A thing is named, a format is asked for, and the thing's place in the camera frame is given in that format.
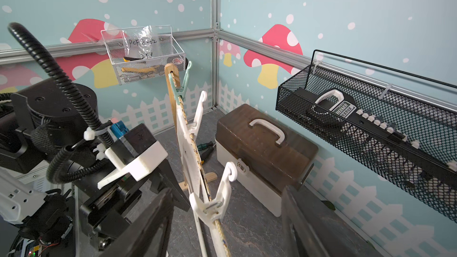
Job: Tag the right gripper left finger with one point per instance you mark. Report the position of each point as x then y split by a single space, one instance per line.
149 234

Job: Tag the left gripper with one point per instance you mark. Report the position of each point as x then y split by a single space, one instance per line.
102 212

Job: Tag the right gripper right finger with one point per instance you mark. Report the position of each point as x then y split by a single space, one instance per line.
311 229

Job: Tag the white clothespin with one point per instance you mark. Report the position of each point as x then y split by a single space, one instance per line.
196 203
193 128

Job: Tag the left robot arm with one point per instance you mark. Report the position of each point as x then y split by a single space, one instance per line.
65 171

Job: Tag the brown lid toolbox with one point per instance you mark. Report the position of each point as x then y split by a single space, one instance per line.
268 155

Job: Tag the postcard under green clothespin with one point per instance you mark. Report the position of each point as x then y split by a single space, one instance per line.
177 93

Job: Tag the plastic labelled bag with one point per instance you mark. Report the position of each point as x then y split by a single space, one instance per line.
141 43

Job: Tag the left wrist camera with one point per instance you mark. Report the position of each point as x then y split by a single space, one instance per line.
135 152

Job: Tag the green handle screwdriver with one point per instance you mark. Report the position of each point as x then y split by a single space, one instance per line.
205 146

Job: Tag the black wire mesh basket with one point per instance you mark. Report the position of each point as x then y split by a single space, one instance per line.
430 121

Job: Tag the white wire mesh basket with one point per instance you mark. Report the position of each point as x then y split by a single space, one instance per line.
172 53

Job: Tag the yellow handled tool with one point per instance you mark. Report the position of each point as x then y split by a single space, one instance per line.
137 70

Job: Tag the wooden string rack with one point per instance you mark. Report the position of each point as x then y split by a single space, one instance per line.
169 69

